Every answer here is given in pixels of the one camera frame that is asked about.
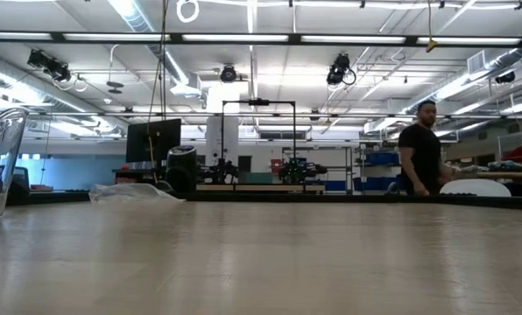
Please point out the black aluminium table frame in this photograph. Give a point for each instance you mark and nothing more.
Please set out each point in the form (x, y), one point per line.
(287, 198)

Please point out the black bar with light strips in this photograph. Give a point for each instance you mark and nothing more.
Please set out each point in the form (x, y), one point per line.
(294, 38)

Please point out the clear plastic bin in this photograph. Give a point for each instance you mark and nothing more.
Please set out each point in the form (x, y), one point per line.
(2, 131)

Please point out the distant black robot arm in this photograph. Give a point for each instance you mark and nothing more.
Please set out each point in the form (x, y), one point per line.
(221, 171)
(300, 170)

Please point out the black overhead camera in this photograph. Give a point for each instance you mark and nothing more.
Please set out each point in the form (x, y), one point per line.
(228, 73)

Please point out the black office chair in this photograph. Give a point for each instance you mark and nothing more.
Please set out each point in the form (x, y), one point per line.
(20, 181)

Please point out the white chair back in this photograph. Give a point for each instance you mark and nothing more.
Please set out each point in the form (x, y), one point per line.
(475, 188)

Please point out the distant wooden table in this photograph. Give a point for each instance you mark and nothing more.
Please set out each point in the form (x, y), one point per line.
(261, 187)

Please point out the person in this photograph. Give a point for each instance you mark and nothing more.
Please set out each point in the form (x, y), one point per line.
(421, 144)

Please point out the clear plastic zip bag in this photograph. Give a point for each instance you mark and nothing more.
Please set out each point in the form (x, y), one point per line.
(129, 192)

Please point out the blue storage bin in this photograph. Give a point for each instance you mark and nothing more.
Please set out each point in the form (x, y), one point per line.
(381, 158)
(377, 184)

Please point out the yellow hanging hook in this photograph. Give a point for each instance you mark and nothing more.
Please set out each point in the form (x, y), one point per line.
(432, 45)

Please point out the black ceiling-mounted device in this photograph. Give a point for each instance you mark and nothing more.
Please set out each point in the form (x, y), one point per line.
(51, 65)
(337, 70)

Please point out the teal box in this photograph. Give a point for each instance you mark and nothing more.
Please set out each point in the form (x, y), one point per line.
(256, 178)

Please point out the black computer monitor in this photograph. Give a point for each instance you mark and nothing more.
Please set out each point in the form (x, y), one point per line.
(153, 140)

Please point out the white pillar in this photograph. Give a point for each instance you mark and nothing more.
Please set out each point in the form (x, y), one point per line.
(215, 135)

